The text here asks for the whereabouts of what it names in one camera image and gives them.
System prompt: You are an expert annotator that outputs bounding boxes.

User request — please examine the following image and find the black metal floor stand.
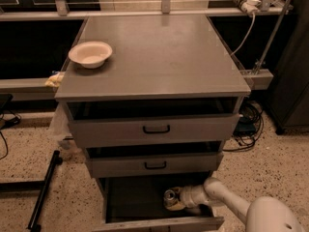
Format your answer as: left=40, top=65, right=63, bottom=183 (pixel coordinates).
left=0, top=150, right=63, bottom=232

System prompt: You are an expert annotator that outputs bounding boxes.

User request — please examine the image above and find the yellow sponge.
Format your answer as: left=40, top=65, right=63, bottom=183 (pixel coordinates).
left=45, top=72, right=65, bottom=88

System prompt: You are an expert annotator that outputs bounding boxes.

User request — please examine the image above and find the white paper bowl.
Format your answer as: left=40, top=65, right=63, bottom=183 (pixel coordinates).
left=69, top=42, right=113, bottom=69

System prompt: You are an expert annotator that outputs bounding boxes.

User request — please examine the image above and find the grey drawer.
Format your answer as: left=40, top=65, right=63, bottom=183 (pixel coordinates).
left=94, top=172, right=224, bottom=232
left=68, top=97, right=241, bottom=148
left=87, top=142, right=223, bottom=178

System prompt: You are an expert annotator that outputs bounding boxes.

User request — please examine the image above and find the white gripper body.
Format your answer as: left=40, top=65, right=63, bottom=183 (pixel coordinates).
left=180, top=185, right=210, bottom=208

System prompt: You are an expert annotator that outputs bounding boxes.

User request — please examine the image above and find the dark cabinet right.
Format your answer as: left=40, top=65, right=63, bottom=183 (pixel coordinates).
left=264, top=0, right=309, bottom=134

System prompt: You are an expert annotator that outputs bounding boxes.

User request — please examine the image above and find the silver 7up can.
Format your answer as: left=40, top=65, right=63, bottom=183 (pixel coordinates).
left=163, top=189, right=177, bottom=207

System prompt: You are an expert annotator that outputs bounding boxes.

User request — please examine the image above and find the black cable left floor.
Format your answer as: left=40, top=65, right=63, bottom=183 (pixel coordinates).
left=0, top=94, right=22, bottom=161

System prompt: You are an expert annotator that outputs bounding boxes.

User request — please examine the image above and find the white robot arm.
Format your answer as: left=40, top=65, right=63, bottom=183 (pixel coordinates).
left=163, top=177, right=306, bottom=232

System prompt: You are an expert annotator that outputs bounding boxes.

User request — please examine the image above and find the grey drawer cabinet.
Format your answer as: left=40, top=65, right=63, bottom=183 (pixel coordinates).
left=54, top=14, right=252, bottom=232

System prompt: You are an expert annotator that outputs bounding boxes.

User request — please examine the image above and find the black cable bundle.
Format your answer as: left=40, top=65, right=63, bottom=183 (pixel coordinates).
left=222, top=100, right=265, bottom=153

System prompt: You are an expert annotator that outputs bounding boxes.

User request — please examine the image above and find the middle grey drawer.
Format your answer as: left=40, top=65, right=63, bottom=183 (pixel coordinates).
left=87, top=142, right=223, bottom=178

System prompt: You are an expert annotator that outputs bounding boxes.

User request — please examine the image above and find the white power cable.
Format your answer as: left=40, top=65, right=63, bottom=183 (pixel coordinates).
left=229, top=13, right=257, bottom=57

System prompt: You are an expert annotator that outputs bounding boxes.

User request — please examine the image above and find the grey metal rail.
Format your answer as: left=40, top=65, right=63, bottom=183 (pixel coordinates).
left=0, top=69, right=273, bottom=102

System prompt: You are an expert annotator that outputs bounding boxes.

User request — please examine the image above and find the clear plastic bag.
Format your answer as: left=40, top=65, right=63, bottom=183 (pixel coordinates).
left=48, top=104, right=70, bottom=142

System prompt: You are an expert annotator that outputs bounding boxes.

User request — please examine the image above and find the white power strip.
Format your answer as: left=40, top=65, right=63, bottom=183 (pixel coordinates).
left=232, top=0, right=260, bottom=15

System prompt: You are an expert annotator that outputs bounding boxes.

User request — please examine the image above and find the bottom grey drawer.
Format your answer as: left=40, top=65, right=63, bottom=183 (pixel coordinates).
left=94, top=172, right=224, bottom=232

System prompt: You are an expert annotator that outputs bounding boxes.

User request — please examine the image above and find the top grey drawer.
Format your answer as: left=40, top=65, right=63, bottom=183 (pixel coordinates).
left=68, top=97, right=241, bottom=148

